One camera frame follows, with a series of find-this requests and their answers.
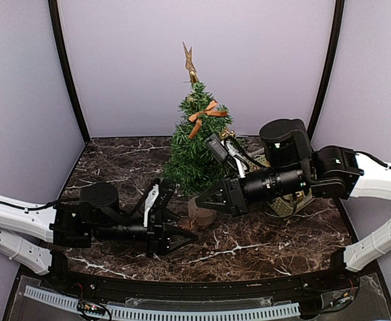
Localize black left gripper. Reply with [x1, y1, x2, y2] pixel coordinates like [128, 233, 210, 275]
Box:
[92, 210, 200, 259]

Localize small green christmas tree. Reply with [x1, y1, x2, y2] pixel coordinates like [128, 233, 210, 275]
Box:
[161, 80, 246, 229]

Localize beige plastic basket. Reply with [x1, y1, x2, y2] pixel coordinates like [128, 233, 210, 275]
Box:
[248, 149, 313, 220]

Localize brown ribbon bow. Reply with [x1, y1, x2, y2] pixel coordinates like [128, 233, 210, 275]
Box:
[188, 99, 228, 139]

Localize gold star tree topper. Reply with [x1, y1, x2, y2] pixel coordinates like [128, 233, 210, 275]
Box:
[182, 42, 199, 84]

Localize gold Merry Christmas sign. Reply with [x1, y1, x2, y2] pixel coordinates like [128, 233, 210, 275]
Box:
[219, 127, 236, 140]

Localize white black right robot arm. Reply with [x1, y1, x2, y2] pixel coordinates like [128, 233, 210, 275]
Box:
[196, 119, 391, 290]

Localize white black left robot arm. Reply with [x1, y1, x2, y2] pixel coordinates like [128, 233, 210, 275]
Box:
[0, 179, 198, 292]

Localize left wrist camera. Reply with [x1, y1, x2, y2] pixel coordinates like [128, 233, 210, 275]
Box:
[142, 178, 180, 228]

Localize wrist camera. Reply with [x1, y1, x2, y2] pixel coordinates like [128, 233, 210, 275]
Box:
[142, 178, 180, 228]
[204, 133, 253, 180]

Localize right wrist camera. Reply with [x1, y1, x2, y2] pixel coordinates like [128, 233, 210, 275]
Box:
[204, 133, 253, 180]

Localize grey slotted cable duct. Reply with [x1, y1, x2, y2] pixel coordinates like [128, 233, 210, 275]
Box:
[23, 286, 301, 320]

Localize black front rail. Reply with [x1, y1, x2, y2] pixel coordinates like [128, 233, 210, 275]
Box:
[42, 270, 360, 302]

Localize right black frame post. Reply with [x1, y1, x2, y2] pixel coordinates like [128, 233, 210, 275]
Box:
[307, 0, 345, 140]

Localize black frame post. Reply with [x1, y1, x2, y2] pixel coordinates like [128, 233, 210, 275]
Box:
[47, 0, 91, 144]
[307, 0, 345, 140]

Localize left black frame post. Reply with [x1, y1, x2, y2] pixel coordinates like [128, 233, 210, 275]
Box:
[47, 0, 91, 144]

